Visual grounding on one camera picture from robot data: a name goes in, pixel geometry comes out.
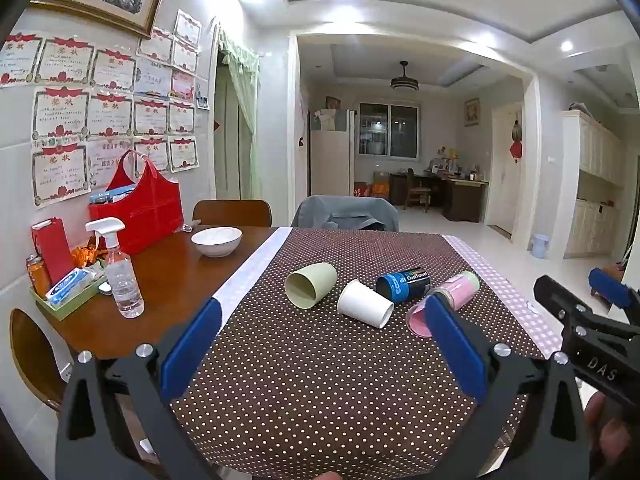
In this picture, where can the blue waste bin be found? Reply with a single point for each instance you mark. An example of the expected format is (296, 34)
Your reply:
(540, 246)

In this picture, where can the clear spray bottle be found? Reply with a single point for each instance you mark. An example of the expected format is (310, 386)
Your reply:
(122, 280)

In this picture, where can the person's right hand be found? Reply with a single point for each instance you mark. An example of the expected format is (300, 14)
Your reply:
(610, 440)

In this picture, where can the white bowl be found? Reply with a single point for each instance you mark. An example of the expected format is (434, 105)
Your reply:
(216, 240)

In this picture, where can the green tray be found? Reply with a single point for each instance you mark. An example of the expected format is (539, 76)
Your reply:
(70, 307)

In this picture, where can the white paper cup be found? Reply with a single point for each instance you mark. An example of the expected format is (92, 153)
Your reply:
(362, 302)

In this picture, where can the brown polka-dot tablecloth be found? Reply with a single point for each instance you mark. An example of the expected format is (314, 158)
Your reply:
(325, 375)

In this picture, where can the window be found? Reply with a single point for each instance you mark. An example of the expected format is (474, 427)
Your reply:
(390, 130)

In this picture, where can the blue and white toothpaste box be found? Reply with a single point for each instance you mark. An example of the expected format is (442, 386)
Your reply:
(70, 285)

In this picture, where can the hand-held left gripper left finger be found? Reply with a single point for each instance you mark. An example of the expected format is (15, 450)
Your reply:
(192, 345)

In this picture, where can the small framed wall picture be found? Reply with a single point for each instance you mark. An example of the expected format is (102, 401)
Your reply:
(471, 112)

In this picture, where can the pale green cup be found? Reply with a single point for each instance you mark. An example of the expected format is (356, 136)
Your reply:
(312, 280)

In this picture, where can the white door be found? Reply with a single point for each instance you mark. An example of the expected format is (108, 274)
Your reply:
(502, 190)

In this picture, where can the cream wall cabinet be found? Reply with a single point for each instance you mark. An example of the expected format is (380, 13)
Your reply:
(595, 200)

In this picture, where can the wall of award certificates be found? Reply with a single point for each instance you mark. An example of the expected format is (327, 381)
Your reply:
(115, 110)

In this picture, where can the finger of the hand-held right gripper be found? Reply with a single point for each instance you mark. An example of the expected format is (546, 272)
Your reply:
(555, 297)
(610, 287)

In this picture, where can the white refrigerator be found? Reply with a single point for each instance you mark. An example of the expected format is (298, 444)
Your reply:
(330, 155)

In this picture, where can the grey jacket on chair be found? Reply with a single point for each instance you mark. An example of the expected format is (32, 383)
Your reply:
(345, 212)

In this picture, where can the orange snack packets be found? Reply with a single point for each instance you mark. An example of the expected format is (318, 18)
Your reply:
(87, 256)

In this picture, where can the wooden desk chair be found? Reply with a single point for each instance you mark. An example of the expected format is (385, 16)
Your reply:
(417, 192)

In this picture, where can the pink cup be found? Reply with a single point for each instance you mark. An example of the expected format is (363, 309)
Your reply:
(457, 287)

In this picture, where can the blue black can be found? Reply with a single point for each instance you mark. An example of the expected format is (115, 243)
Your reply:
(405, 282)

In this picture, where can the orange cardboard box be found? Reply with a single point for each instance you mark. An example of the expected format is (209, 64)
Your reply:
(377, 189)

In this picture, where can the red box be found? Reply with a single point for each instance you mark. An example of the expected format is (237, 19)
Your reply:
(52, 250)

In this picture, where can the dark wooden desk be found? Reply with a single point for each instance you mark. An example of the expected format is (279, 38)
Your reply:
(462, 200)

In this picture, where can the red door ornament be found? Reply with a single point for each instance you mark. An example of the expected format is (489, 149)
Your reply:
(516, 132)

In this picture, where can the orange drink can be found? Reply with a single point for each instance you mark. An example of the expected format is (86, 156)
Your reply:
(37, 275)

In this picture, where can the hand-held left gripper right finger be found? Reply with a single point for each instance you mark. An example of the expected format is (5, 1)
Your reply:
(452, 345)

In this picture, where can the red tote bag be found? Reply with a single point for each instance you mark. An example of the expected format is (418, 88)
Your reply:
(145, 220)

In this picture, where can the pale green curtain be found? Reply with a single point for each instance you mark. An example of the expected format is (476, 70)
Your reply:
(245, 105)

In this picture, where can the ceiling fan lamp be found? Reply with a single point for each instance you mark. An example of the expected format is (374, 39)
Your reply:
(405, 81)

